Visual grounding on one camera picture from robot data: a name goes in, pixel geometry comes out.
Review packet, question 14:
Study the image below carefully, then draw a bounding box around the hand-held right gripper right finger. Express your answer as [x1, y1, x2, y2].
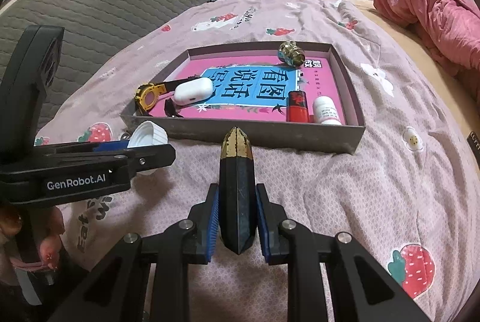
[256, 183, 432, 322]

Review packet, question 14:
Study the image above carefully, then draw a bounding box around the strawberry printed pink blanket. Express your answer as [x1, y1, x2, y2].
[35, 0, 480, 322]

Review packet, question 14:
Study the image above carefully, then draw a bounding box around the white plastic bottle cap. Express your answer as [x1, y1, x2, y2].
[127, 121, 169, 176]

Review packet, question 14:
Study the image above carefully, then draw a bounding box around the person's left hand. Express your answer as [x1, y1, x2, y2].
[0, 204, 67, 287]

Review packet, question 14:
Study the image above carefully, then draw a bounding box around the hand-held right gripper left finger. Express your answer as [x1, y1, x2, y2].
[49, 183, 220, 322]

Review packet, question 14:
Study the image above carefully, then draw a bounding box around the white earbuds case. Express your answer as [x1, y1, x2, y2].
[172, 78, 214, 106]

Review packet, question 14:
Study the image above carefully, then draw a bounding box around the gold metal bulb base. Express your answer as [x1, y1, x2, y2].
[277, 40, 305, 68]

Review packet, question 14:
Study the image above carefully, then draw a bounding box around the grey quilted headboard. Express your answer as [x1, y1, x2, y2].
[0, 0, 233, 135]

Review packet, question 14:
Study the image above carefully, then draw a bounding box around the pink duvet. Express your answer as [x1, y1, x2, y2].
[372, 0, 480, 101]

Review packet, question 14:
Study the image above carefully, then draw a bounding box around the small white pill bottle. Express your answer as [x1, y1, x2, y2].
[312, 96, 343, 127]

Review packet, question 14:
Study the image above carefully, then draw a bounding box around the black sheet label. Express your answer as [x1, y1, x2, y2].
[469, 131, 480, 167]

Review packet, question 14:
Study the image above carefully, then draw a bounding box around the shallow grey cardboard box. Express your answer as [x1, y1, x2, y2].
[120, 43, 366, 155]

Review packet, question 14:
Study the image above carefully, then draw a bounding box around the black gold-tipped pointed case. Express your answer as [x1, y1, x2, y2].
[218, 126, 257, 256]

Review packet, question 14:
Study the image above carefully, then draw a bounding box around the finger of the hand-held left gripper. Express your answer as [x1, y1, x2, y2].
[35, 143, 176, 177]
[92, 140, 132, 154]

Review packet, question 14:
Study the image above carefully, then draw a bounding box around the yellow and black wristwatch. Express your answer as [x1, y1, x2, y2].
[134, 80, 188, 118]

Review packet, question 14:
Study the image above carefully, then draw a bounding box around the red black lipstick tube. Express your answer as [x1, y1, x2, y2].
[286, 90, 310, 123]

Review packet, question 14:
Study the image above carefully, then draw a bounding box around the pink and blue book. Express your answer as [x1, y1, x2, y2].
[152, 58, 347, 122]

